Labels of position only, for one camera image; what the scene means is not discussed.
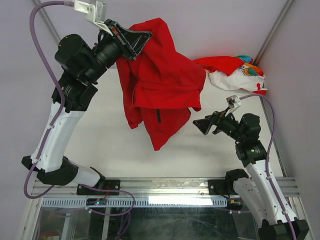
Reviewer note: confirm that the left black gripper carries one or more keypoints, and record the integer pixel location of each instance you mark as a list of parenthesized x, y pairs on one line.
[(130, 42)]

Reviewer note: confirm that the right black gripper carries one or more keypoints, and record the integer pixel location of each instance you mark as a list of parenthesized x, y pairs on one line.
[(217, 118)]

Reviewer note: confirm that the red zip jacket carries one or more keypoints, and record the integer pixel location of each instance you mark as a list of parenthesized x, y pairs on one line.
[(160, 86)]

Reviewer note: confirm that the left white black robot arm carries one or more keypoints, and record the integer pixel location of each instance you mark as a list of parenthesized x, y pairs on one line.
[(82, 67)]

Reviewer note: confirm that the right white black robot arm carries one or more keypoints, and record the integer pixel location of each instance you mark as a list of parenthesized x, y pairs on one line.
[(255, 183)]

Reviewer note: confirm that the red white printed garment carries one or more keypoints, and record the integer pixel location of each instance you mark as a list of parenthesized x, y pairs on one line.
[(232, 73)]

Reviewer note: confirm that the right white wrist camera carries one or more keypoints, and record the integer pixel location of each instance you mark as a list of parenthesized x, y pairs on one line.
[(234, 103)]

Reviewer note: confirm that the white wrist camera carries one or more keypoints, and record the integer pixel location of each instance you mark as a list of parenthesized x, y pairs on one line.
[(95, 12), (234, 103)]

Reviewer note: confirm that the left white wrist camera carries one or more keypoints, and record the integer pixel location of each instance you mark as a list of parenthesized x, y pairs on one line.
[(95, 12)]

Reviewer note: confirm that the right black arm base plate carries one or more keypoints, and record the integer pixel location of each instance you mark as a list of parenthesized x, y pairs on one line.
[(219, 187)]

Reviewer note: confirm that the left aluminium corner post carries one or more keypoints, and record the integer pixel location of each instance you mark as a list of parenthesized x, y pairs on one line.
[(49, 25)]

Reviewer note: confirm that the aluminium corner post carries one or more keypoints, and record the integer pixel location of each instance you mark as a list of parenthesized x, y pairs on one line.
[(273, 31), (49, 25)]

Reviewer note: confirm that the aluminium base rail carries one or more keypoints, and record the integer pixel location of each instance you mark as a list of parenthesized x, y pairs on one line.
[(144, 187)]

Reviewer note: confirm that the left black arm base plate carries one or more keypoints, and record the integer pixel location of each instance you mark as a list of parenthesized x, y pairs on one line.
[(100, 188)]

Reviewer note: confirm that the right aluminium corner post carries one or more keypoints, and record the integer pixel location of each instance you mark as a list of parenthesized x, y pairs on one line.
[(273, 31)]

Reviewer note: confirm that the slotted grey cable duct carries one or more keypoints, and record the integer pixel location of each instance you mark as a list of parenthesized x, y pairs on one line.
[(139, 202)]

